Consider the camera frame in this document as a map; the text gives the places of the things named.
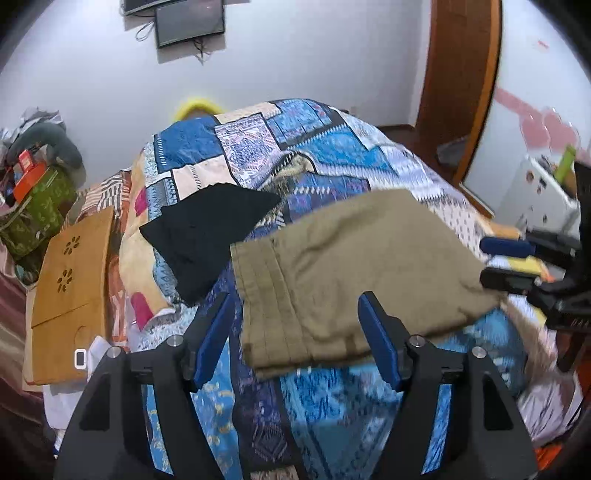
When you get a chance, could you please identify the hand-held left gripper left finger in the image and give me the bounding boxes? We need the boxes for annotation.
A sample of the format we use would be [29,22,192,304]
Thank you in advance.
[54,292,236,480]

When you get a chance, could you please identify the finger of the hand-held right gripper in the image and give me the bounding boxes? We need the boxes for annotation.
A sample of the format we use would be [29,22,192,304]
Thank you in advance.
[479,267,557,297]
[479,235,579,262]

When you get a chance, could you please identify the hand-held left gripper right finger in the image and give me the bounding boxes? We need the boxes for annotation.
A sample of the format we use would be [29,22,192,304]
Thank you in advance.
[358,291,539,480]

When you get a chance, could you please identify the olive khaki shorts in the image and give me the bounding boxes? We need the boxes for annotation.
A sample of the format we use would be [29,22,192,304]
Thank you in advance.
[229,188,509,381]

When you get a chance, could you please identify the white perforated plastic box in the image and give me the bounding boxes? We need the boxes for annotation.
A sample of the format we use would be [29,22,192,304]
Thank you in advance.
[516,154,580,234]

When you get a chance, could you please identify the green stick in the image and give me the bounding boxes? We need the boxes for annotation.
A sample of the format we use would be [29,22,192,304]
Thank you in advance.
[555,145,578,184]

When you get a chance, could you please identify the peach patterned quilt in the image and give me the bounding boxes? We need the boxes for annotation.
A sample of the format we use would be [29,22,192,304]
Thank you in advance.
[116,150,185,326]

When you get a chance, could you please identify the grey bin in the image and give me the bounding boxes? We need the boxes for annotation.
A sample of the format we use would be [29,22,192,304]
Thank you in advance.
[436,137,472,169]

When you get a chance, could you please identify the black cloth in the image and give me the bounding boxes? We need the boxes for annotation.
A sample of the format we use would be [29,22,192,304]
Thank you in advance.
[139,182,282,306]

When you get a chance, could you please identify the white cloth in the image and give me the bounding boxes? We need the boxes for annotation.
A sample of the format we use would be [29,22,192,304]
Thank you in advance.
[516,323,585,446]

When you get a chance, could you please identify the wooden lap desk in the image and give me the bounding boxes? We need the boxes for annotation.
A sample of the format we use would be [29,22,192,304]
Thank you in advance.
[23,206,115,386]

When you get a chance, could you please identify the wooden door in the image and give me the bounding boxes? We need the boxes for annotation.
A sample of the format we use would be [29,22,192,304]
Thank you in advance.
[414,0,503,185]

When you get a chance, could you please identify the striped cloth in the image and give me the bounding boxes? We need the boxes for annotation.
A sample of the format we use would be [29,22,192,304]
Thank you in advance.
[69,170,134,222]

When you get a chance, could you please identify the maroon blanket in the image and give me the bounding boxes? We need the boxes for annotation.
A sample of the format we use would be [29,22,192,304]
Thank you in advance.
[0,270,58,462]

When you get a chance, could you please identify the blue patchwork blanket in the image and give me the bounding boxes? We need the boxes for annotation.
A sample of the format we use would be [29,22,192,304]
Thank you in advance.
[117,98,536,480]

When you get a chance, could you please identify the green patterned bag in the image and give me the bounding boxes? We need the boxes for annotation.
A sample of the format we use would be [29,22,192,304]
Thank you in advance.
[0,167,78,259]

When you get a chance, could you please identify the yellow round object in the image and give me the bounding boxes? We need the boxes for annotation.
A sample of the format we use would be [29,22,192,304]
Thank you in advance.
[174,96,222,123]

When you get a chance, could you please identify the orange box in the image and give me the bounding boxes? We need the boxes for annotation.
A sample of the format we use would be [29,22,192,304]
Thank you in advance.
[12,161,49,204]

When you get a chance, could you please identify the grey neck pillow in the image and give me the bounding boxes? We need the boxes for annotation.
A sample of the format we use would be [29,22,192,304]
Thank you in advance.
[6,124,84,169]

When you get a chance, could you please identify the pink wall sticker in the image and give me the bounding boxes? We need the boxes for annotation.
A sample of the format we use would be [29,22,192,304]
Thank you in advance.
[493,88,581,151]

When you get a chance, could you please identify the wall monitor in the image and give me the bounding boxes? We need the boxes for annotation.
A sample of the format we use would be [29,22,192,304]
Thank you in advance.
[154,0,226,49]

